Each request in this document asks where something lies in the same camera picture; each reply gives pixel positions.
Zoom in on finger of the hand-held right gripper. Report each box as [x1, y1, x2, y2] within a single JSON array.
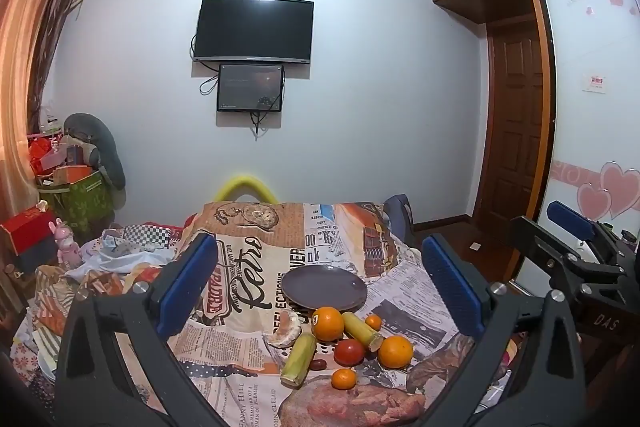
[[546, 201, 636, 258], [510, 216, 596, 278]]

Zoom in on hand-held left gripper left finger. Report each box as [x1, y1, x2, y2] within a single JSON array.
[[54, 232, 236, 427]]

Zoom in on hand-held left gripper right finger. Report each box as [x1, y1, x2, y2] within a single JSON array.
[[421, 233, 588, 427]]

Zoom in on large plain orange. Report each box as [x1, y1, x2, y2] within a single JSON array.
[[377, 335, 415, 369]]

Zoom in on yellow-green sugarcane piece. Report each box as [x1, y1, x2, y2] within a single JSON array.
[[342, 312, 385, 353], [280, 332, 318, 389]]

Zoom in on peeled citrus piece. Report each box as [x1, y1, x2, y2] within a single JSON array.
[[267, 310, 304, 349]]

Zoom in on red tomato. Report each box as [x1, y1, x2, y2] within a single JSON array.
[[333, 338, 366, 367]]

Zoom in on dark grey plate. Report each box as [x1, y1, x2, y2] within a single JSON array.
[[281, 265, 368, 312]]

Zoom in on large orange with sticker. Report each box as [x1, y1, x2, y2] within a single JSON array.
[[311, 306, 345, 342]]

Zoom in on black-white checkered cloth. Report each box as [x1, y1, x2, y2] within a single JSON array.
[[121, 224, 174, 251]]

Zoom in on printed blanket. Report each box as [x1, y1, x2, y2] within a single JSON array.
[[15, 201, 521, 427]]

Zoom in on light blue cloth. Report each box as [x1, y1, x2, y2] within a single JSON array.
[[65, 229, 177, 284]]

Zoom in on brown wooden door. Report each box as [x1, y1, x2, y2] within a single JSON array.
[[475, 19, 553, 233]]

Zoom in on white heart-print sliding door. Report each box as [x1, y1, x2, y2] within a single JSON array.
[[515, 0, 640, 293]]

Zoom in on pink bunny toy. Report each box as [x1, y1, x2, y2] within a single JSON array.
[[49, 218, 84, 267]]

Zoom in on green patterned bag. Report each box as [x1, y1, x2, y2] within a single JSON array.
[[39, 169, 117, 234]]

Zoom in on grey plush toy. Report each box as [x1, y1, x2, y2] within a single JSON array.
[[62, 113, 127, 188]]

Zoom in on orange cardboard box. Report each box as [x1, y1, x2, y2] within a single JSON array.
[[52, 164, 94, 186]]

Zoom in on red box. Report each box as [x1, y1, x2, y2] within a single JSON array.
[[0, 206, 57, 256]]

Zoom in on pile of red gift bags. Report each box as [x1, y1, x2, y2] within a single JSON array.
[[27, 132, 91, 178]]

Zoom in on orange sheer curtain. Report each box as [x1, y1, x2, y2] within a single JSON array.
[[0, 0, 68, 228]]

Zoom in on brown patterned curtain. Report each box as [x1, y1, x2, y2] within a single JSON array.
[[27, 0, 93, 132]]

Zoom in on yellow foam ring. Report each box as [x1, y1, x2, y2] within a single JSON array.
[[214, 174, 278, 206]]

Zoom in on black monitor cable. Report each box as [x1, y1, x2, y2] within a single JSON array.
[[249, 96, 282, 140]]

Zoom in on small black wall monitor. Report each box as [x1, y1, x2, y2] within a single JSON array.
[[216, 63, 285, 112]]

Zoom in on black wall television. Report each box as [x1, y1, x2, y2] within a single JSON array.
[[192, 0, 315, 65]]

